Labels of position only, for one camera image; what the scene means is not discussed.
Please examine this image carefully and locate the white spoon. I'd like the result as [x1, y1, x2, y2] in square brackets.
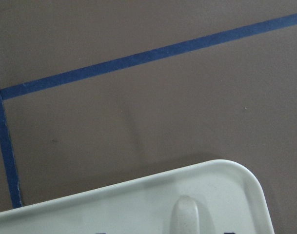
[170, 195, 200, 234]

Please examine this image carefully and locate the white rectangular tray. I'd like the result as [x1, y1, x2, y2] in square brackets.
[0, 159, 274, 234]

